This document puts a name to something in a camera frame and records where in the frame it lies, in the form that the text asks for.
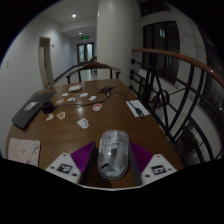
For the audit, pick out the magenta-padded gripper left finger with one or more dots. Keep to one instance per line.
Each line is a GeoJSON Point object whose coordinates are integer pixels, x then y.
{"type": "Point", "coordinates": [68, 165]}

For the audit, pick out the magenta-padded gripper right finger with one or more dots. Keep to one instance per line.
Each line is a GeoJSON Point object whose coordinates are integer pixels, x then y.
{"type": "Point", "coordinates": [156, 166]}

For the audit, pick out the transparent computer mouse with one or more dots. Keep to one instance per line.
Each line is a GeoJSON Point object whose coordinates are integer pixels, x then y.
{"type": "Point", "coordinates": [113, 156]}

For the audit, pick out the white marble-print mouse pad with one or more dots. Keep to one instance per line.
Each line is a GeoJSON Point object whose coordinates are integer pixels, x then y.
{"type": "Point", "coordinates": [24, 151]}

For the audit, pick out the small tan sticker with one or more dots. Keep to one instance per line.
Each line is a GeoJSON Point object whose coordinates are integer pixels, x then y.
{"type": "Point", "coordinates": [60, 101]}
{"type": "Point", "coordinates": [50, 117]}

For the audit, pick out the small black box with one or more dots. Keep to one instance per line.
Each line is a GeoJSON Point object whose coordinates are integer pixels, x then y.
{"type": "Point", "coordinates": [47, 107]}

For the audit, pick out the white paper sheet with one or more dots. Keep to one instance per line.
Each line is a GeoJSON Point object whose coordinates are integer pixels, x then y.
{"type": "Point", "coordinates": [136, 107]}

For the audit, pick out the red and white sticker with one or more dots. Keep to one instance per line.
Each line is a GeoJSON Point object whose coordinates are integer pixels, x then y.
{"type": "Point", "coordinates": [97, 107]}

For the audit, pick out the small white sticker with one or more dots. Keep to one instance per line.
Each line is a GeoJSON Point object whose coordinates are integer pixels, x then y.
{"type": "Point", "coordinates": [71, 99]}
{"type": "Point", "coordinates": [84, 95]}
{"type": "Point", "coordinates": [65, 94]}
{"type": "Point", "coordinates": [92, 98]}

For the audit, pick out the black closed laptop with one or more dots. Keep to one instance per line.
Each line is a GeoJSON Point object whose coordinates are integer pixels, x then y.
{"type": "Point", "coordinates": [31, 110]}

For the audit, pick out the white packet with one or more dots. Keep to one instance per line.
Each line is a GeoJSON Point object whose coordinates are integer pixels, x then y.
{"type": "Point", "coordinates": [75, 88]}

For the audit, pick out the wooden armchair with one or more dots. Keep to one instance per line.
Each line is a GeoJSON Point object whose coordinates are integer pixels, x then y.
{"type": "Point", "coordinates": [95, 66]}

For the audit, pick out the white side door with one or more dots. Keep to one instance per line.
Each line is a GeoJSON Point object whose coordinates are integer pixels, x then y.
{"type": "Point", "coordinates": [45, 61]}

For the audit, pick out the wooden chair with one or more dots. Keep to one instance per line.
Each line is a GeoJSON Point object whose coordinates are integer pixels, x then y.
{"type": "Point", "coordinates": [93, 59]}

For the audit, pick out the black railing with wooden handrail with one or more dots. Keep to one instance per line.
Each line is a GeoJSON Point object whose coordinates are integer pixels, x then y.
{"type": "Point", "coordinates": [186, 60]}

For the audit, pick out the glass double door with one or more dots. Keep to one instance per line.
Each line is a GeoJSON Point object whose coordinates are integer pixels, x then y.
{"type": "Point", "coordinates": [85, 53]}

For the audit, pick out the dark window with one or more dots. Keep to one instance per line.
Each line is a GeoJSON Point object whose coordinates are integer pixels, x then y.
{"type": "Point", "coordinates": [161, 50]}

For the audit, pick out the green exit sign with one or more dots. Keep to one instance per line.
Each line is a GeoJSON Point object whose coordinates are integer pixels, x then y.
{"type": "Point", "coordinates": [85, 37]}

